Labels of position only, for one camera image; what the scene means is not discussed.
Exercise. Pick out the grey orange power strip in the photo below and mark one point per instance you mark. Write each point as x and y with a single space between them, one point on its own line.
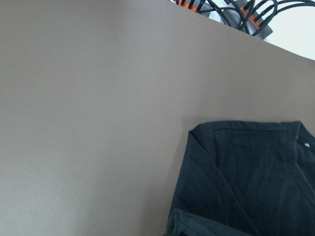
238 14

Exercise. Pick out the black graphic t-shirt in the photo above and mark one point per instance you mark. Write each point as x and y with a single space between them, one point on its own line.
245 179

